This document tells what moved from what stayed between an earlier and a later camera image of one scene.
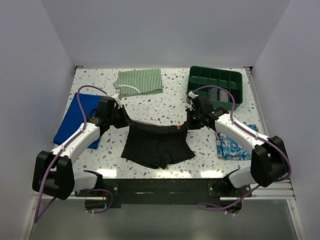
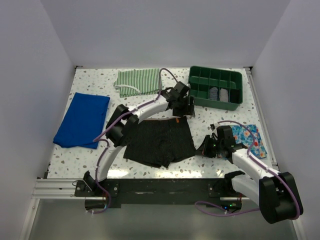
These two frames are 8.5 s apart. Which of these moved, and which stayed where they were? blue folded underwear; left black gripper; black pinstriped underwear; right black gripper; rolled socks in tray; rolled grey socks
Moved: right black gripper; left black gripper
Stayed: black pinstriped underwear; rolled grey socks; blue folded underwear; rolled socks in tray
